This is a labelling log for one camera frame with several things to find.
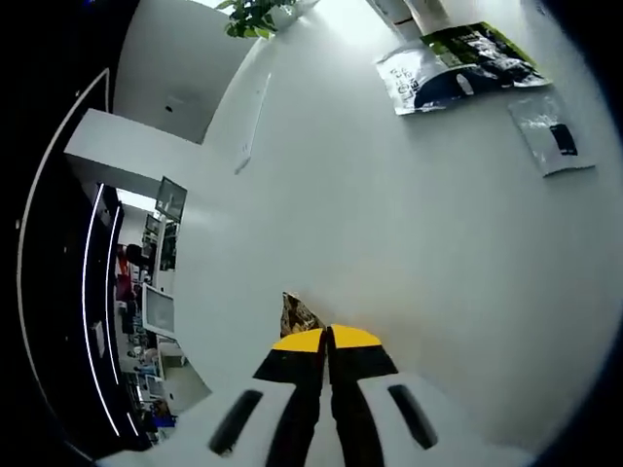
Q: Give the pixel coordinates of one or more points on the small white skincare bottle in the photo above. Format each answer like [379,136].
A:
[394,12]

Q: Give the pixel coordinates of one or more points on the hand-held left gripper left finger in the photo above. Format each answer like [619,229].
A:
[292,370]

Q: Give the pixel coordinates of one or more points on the dark mesh office chair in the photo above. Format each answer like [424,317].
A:
[171,199]

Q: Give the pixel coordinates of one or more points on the green black skincare sachet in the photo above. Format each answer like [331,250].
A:
[491,53]

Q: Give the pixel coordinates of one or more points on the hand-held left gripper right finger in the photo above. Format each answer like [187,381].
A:
[355,360]

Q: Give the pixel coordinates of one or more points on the gold skincare sachet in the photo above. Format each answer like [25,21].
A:
[297,313]

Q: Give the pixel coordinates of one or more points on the small clear skincare sachet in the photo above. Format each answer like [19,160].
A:
[540,136]

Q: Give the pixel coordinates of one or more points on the flat white strip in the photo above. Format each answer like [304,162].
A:
[251,131]

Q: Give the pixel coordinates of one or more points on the white mesh office chair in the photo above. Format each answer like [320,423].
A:
[158,311]

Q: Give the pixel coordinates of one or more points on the green potted plant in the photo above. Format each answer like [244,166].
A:
[248,19]

